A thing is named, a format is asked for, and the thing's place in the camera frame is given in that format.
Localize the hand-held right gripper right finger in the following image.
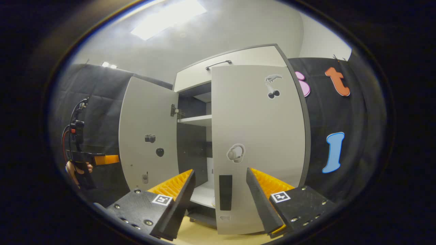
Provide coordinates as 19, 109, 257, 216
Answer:
246, 167, 338, 239

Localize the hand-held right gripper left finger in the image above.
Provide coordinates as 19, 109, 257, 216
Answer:
106, 169, 196, 241

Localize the white shoe cabinet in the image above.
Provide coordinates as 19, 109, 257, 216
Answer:
173, 44, 311, 228

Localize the white cabinet door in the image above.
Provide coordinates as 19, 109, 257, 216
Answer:
119, 77, 180, 192
211, 65, 307, 235

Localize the white cabinet shelf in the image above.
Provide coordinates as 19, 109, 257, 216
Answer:
177, 115, 213, 127

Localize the metal door hinge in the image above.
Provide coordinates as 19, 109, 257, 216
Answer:
170, 104, 186, 119

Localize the white cabinet drawer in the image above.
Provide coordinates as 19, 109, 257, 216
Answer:
174, 45, 288, 93

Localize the black backdrop cloth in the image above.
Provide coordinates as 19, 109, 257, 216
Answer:
51, 63, 174, 205
288, 56, 387, 205

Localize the ceiling light panel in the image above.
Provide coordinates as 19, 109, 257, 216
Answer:
130, 0, 207, 41

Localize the red gripper cable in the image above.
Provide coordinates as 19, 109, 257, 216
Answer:
62, 126, 74, 164

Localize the black door handle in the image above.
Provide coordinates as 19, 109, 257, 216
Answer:
219, 175, 233, 211

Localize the black drawer handle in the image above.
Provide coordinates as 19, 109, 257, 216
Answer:
205, 60, 233, 71

